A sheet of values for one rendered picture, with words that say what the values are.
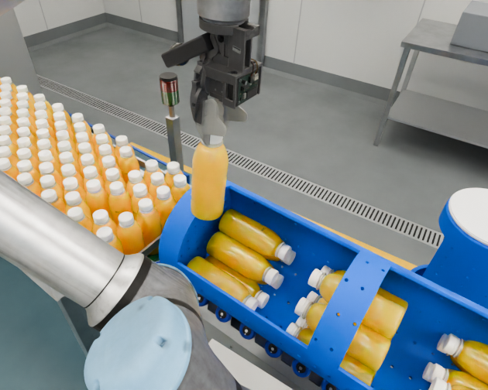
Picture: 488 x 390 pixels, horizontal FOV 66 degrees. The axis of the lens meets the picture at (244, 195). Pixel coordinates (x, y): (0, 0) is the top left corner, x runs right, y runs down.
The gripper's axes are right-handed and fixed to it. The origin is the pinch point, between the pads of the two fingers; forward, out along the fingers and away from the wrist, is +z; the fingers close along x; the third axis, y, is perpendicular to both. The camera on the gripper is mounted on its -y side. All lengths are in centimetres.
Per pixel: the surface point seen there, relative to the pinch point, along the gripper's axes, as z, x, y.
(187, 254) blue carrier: 42.2, 1.0, -9.1
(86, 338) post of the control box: 80, -23, -33
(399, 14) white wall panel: 57, 337, -56
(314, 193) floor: 143, 161, -34
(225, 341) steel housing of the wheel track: 57, -6, 10
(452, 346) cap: 32, 10, 53
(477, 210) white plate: 40, 68, 51
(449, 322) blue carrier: 37, 19, 52
